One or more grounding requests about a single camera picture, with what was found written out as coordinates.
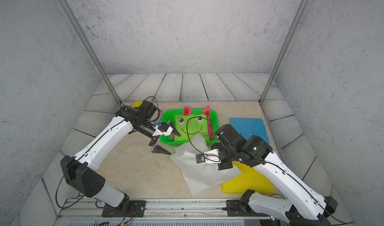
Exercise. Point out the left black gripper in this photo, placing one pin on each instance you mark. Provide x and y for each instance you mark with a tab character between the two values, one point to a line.
157	148

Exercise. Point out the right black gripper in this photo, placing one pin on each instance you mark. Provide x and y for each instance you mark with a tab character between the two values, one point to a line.
223	166

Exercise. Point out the green frog raincoat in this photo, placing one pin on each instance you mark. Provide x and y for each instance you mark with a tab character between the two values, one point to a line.
191	125

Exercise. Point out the yellow raincoat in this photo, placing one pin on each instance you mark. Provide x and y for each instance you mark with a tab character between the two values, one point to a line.
248	179

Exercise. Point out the white raincoat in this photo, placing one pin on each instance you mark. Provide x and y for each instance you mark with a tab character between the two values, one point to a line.
200	177

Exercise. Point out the pink rabbit raincoat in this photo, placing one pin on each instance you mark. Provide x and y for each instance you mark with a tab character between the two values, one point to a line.
206	115

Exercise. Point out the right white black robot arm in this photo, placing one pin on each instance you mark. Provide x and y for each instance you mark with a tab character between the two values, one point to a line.
302	206

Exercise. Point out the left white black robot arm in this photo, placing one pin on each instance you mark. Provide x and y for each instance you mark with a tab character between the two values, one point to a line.
80	171

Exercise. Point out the blue folded raincoat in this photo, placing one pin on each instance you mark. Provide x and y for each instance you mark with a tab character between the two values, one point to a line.
248	127

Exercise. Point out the yellow banana bunch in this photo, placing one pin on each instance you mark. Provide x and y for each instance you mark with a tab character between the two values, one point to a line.
137	104

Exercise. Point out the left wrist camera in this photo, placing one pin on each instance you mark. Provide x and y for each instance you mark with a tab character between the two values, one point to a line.
163	128

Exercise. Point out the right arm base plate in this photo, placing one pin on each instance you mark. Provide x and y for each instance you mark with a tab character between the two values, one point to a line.
235	208

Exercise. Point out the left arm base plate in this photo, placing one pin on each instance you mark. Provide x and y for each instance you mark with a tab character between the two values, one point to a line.
128	208

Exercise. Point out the aluminium front rail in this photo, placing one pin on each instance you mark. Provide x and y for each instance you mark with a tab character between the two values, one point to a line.
162	212

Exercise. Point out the left aluminium frame post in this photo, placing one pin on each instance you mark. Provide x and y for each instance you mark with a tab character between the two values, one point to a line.
74	23

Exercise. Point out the aluminium frame post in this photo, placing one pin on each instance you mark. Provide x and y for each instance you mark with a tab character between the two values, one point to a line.
285	48
74	23

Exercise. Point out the right aluminium frame post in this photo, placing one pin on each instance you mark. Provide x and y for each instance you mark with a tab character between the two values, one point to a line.
285	48

